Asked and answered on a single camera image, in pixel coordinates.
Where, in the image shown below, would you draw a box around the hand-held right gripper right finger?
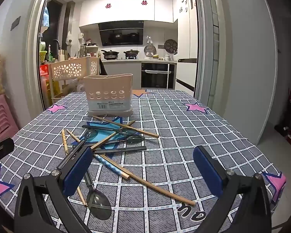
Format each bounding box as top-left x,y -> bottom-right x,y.
193,146 -> 273,233

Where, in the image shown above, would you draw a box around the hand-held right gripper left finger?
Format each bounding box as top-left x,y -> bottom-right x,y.
14,146 -> 94,233

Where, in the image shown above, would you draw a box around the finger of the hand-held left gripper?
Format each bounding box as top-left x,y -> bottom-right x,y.
0,138 -> 15,162

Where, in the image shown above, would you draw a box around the pale patterned bamboo chopstick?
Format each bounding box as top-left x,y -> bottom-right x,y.
61,129 -> 88,207

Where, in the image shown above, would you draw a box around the blue-patterned bamboo chopstick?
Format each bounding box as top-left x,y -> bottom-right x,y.
66,129 -> 131,180

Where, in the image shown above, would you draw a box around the dark translucent plastic spoon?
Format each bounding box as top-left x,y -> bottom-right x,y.
57,128 -> 98,170
71,135 -> 145,148
82,125 -> 135,136
84,171 -> 112,221

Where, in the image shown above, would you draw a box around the long plain bamboo chopstick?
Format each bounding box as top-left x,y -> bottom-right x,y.
99,153 -> 197,206

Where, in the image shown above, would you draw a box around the black chopstick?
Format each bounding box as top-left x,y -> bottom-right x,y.
93,146 -> 147,154

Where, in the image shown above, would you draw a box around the beige plastic utensil holder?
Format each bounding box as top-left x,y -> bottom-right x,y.
83,73 -> 134,117

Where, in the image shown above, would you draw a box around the pink plastic stool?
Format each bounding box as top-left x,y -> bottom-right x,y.
0,94 -> 19,140

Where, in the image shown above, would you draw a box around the grey star-patterned grid tablecloth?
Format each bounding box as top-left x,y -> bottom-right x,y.
0,89 -> 287,233

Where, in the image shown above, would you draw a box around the flower-cutout storage cart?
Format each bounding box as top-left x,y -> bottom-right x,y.
48,57 -> 100,100

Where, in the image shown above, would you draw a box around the black built-in oven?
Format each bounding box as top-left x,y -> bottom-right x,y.
141,63 -> 169,89

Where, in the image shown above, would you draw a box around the black chair back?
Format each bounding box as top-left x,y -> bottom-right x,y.
99,59 -> 107,76

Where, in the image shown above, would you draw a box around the grey kitchen counter cabinet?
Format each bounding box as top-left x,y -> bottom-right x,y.
100,59 -> 177,90

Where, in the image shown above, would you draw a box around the black kitchen faucet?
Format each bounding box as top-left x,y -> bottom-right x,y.
53,39 -> 62,61

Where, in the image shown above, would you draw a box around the black wok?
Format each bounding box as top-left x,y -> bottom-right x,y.
101,50 -> 120,60

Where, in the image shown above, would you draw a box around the white refrigerator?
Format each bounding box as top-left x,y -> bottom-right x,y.
173,0 -> 199,96

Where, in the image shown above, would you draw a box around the black cooking pot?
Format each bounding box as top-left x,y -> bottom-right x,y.
123,49 -> 140,59

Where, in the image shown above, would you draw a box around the black range hood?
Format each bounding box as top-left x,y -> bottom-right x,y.
98,21 -> 145,46

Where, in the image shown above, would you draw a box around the white upper kitchen cabinets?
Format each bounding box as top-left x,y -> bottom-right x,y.
79,0 -> 174,28

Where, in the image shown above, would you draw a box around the grey wall switch panel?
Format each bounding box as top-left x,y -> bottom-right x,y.
10,16 -> 21,31

